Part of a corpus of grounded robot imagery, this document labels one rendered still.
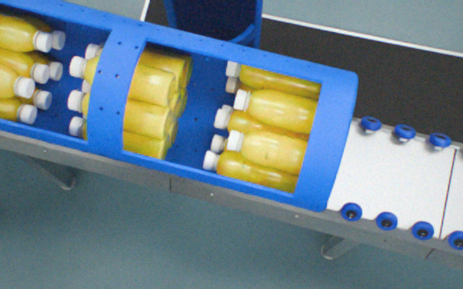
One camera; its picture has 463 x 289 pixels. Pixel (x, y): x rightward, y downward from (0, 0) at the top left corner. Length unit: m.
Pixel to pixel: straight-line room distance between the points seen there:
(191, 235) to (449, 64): 1.11
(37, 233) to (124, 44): 1.34
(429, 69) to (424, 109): 0.15
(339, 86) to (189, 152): 0.38
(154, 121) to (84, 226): 1.21
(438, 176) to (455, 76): 1.00
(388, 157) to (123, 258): 1.20
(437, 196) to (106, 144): 0.72
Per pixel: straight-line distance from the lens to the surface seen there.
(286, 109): 1.23
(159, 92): 1.22
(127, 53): 1.20
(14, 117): 1.39
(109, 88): 1.19
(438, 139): 1.46
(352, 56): 2.39
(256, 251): 2.33
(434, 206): 1.48
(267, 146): 1.22
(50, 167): 2.16
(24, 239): 2.46
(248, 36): 1.89
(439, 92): 2.41
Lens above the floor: 2.32
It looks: 75 degrees down
